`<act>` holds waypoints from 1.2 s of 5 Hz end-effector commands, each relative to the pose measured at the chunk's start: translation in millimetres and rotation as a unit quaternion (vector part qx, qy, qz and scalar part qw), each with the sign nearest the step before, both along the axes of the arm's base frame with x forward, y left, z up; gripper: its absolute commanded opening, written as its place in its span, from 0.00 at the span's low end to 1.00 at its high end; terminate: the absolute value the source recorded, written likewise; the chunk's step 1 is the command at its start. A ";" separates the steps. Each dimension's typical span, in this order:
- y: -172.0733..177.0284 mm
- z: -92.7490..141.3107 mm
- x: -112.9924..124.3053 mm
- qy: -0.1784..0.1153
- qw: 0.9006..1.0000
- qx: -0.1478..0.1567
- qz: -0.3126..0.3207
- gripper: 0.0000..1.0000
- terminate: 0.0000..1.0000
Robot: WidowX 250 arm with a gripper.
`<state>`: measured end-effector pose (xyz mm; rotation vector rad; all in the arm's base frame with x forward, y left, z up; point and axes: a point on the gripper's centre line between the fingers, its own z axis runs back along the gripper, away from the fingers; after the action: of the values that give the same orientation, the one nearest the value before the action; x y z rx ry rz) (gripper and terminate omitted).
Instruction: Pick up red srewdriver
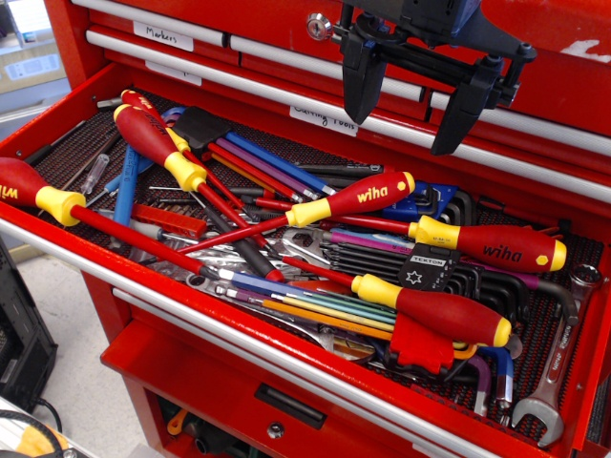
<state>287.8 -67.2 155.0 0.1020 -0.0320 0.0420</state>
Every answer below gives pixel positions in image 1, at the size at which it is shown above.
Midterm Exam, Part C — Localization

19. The red yellow Wiha screwdriver right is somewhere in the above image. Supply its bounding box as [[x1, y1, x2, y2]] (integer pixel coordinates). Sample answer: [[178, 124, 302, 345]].
[[329, 216, 567, 273]]

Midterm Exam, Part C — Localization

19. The silver adjustable wrench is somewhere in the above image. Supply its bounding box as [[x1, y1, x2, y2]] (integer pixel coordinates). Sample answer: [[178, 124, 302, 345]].
[[276, 228, 330, 268]]

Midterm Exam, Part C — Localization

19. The coloured hex keys red holder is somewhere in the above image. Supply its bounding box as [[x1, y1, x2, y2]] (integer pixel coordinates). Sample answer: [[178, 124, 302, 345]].
[[214, 272, 516, 416]]

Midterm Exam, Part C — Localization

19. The silver combination wrench right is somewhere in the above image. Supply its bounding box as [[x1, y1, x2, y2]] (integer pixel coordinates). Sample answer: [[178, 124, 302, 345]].
[[511, 263, 603, 448]]

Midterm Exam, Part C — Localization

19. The blue hex key holder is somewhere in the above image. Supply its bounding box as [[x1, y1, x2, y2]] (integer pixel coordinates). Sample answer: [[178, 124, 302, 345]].
[[380, 180, 458, 222]]

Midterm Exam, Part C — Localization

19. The open red drawer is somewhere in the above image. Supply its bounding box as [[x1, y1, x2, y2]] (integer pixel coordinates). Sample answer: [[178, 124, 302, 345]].
[[0, 61, 611, 458]]

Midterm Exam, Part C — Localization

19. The red yellow screwdriver back left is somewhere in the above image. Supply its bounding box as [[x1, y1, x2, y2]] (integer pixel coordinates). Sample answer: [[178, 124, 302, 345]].
[[118, 89, 249, 216]]

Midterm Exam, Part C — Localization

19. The red yellow screwdriver upper left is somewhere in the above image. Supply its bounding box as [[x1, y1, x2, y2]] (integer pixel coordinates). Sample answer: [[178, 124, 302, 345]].
[[112, 103, 285, 282]]

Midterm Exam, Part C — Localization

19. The red bit holder strip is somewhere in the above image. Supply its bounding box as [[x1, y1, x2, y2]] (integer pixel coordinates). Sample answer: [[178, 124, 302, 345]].
[[132, 203, 207, 239]]

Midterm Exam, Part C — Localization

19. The large red yellow screwdriver left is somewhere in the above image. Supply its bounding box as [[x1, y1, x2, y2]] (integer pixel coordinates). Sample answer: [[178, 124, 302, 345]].
[[1, 157, 221, 280]]

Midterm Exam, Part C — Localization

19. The blue handled tool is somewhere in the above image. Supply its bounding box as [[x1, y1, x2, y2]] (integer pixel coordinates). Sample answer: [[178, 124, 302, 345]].
[[113, 146, 154, 226]]

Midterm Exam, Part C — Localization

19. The red yellow screwdriver lower right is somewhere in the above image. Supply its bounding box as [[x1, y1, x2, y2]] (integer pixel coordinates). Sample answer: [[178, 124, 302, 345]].
[[282, 256, 512, 347]]

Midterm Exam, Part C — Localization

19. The white Markers label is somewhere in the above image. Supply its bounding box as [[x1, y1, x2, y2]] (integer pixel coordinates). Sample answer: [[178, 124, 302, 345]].
[[133, 21, 194, 52]]

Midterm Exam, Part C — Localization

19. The red yellow wiha screwdriver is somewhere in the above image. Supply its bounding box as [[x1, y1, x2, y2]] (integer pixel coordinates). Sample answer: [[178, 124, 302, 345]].
[[179, 172, 415, 254], [329, 216, 567, 273]]

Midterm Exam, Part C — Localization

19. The silver chest lock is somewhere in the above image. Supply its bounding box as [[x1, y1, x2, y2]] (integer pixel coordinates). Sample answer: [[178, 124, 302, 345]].
[[306, 12, 333, 41]]

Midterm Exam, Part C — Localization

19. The dark blue-black gripper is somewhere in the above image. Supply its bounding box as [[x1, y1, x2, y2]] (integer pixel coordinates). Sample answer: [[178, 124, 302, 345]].
[[340, 0, 537, 156]]

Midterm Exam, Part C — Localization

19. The black box on floor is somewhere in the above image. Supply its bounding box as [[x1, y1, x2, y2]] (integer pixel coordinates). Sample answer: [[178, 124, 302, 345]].
[[1, 246, 57, 412]]

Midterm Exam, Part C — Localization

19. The red yellow Wiha screwdriver centre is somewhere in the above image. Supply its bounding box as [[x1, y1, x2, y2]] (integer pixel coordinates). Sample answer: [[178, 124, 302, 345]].
[[179, 172, 415, 254]]

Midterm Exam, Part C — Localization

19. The white Cutting Tools label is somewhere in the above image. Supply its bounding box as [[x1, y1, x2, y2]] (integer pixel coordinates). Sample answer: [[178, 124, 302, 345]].
[[289, 106, 359, 137]]

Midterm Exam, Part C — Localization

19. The black Tekton hex key set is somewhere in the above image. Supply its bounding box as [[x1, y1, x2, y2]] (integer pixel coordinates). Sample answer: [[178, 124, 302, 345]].
[[319, 238, 580, 327]]

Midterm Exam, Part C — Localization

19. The small clear handle screwdriver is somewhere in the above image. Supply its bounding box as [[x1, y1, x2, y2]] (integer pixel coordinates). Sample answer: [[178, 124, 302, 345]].
[[80, 154, 110, 195]]

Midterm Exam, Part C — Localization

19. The coloured hex keys black holder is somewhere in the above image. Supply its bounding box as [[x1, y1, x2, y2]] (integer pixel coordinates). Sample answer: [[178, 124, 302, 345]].
[[162, 107, 335, 202]]

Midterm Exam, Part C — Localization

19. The red tool chest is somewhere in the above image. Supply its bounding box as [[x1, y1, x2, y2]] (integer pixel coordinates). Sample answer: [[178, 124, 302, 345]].
[[0, 0, 611, 458]]

